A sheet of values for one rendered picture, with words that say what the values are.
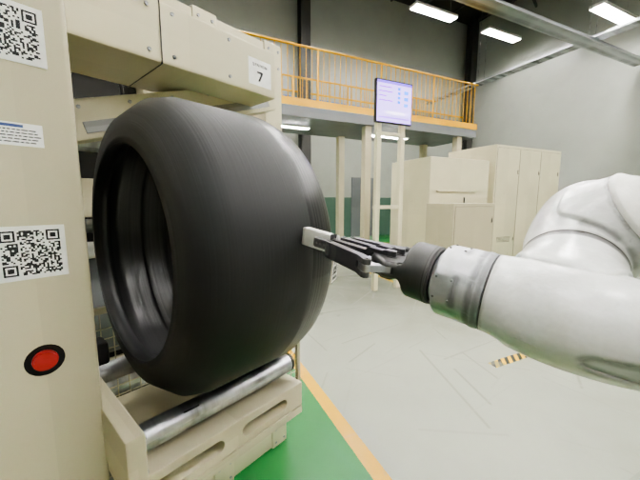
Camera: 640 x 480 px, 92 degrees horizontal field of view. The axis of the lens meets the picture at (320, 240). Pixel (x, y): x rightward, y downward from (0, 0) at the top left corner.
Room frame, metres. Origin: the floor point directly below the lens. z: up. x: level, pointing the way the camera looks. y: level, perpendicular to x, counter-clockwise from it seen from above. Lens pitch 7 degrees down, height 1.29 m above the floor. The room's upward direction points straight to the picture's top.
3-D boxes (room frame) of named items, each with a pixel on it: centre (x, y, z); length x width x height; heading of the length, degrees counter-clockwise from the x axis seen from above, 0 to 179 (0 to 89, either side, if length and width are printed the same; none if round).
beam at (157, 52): (0.97, 0.44, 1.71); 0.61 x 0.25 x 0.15; 139
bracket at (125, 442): (0.54, 0.42, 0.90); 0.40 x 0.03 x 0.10; 49
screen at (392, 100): (4.39, -0.99, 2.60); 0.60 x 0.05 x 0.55; 115
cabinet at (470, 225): (4.94, -2.23, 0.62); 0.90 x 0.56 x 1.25; 115
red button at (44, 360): (0.43, 0.41, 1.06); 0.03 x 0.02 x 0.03; 139
